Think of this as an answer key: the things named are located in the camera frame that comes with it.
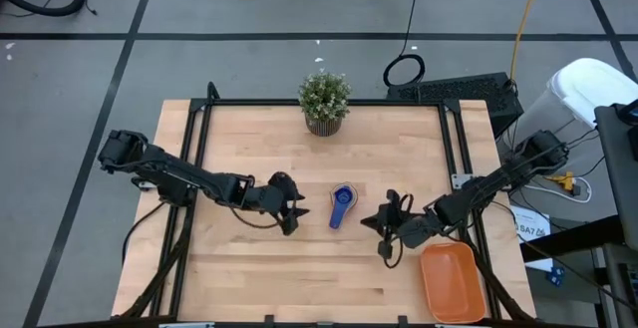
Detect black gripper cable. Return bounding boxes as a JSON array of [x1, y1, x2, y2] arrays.
[[227, 202, 283, 230], [381, 192, 415, 270]]

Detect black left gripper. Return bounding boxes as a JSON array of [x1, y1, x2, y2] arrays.
[[246, 170, 311, 237]]

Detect yellow power plug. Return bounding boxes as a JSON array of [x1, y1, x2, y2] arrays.
[[544, 170, 575, 193]]

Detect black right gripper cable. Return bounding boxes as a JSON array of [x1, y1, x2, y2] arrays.
[[381, 192, 415, 270]]

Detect white cable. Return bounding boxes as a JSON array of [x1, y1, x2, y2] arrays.
[[522, 175, 594, 204]]

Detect orange plastic basket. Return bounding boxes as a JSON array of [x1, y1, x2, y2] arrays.
[[421, 241, 488, 325]]

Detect white paper sign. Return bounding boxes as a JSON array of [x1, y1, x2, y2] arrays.
[[508, 204, 553, 245]]

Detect dark blue measuring cup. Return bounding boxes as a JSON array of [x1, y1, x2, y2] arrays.
[[327, 186, 356, 231]]

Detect black arm base cable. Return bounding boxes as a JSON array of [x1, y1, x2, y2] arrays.
[[121, 200, 168, 268]]

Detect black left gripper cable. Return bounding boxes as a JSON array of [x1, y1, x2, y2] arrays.
[[227, 202, 283, 230]]

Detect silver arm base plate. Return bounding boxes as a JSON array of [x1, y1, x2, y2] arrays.
[[451, 171, 474, 190]]

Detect black cart top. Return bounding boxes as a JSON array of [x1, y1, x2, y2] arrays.
[[594, 99, 638, 252]]

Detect potted plant striped pot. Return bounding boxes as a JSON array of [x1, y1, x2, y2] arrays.
[[297, 70, 353, 139]]

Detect black hanging cable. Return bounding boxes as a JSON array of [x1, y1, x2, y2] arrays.
[[382, 0, 428, 89]]

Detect blue cards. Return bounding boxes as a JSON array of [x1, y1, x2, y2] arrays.
[[545, 265, 568, 288]]

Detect black table frame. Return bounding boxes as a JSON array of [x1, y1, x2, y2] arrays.
[[119, 81, 535, 328]]

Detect white lidded bin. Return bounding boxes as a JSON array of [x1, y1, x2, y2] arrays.
[[501, 57, 638, 169]]

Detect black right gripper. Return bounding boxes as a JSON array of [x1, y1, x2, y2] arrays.
[[362, 188, 440, 259]]

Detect black desk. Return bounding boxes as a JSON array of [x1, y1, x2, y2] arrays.
[[517, 215, 638, 328]]

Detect yellow hanging cable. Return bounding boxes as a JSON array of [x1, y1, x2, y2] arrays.
[[507, 0, 545, 84]]

